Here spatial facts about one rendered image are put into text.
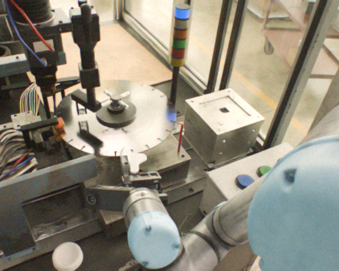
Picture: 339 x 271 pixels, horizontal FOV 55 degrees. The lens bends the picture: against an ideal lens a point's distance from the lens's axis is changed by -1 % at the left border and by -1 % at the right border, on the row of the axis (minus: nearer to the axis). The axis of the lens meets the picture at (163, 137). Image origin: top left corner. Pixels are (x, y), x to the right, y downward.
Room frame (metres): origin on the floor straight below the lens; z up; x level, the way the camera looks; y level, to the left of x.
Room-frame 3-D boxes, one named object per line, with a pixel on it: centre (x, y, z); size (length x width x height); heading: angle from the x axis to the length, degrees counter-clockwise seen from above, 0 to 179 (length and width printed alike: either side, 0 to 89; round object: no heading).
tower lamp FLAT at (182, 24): (0.96, -0.02, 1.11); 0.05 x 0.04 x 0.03; 32
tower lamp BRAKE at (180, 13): (0.96, -0.02, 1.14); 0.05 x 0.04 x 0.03; 32
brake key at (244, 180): (0.54, -0.21, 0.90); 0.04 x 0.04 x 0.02
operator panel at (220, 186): (0.59, -0.26, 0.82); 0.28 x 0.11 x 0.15; 122
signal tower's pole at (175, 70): (0.96, -0.02, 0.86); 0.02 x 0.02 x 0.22
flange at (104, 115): (0.70, 0.13, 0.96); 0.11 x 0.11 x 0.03
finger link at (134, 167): (0.52, 0.06, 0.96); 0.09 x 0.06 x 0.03; 14
